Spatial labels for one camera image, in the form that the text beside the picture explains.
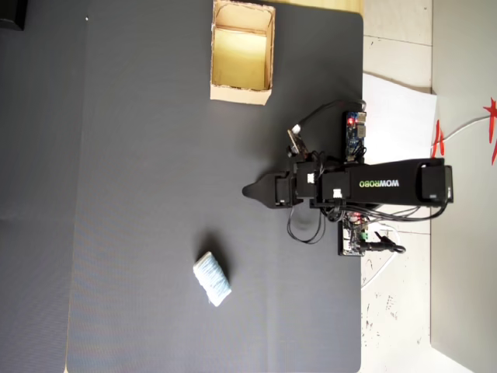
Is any thin black servo cable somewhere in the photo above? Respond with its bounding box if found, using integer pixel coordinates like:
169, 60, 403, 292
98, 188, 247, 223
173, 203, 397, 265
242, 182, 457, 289
287, 204, 328, 246

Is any dark grey foam mat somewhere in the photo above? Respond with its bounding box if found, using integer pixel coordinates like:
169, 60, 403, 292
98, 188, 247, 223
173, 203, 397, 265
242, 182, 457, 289
0, 23, 89, 373

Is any large black textured mat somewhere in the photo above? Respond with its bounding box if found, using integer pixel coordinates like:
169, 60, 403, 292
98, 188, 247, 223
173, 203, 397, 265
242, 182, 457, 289
65, 0, 364, 373

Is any white paper sheet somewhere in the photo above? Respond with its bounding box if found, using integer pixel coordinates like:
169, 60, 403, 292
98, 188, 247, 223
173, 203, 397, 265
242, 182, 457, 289
363, 71, 439, 234

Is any open cardboard box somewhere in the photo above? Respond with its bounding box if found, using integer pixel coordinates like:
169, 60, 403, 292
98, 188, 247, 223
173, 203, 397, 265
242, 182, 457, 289
209, 0, 277, 106

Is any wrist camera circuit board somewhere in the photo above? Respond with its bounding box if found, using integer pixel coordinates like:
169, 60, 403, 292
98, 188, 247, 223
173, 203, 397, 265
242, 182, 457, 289
286, 124, 310, 160

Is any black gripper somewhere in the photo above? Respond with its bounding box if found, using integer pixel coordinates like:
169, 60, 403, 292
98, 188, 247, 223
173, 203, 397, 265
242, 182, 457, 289
242, 160, 321, 210

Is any thick black camera cable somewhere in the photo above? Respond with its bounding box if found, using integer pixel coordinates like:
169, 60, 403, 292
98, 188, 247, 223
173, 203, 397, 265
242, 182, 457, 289
297, 99, 368, 131

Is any grey board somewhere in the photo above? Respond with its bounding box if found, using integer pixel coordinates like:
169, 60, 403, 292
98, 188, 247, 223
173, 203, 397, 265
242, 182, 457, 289
429, 92, 497, 373

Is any black box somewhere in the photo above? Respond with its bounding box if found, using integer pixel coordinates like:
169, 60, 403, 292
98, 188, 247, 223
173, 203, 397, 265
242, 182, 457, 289
0, 0, 30, 32

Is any blue circuit board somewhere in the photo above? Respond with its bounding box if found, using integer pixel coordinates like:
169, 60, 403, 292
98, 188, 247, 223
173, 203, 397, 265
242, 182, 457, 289
341, 110, 369, 163

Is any green circuit board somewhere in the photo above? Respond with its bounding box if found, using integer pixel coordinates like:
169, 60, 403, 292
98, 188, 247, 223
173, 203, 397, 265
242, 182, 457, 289
336, 212, 370, 257

